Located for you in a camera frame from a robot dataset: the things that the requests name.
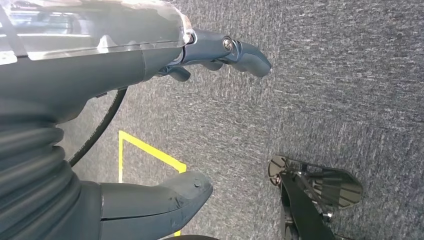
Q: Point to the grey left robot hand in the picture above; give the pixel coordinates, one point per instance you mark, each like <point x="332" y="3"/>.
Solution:
<point x="82" y="66"/>

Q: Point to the yellow floor tape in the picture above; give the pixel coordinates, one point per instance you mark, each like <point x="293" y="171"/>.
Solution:
<point x="149" y="150"/>

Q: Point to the black robot foot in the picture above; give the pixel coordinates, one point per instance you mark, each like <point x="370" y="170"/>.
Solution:
<point x="298" y="205"/>

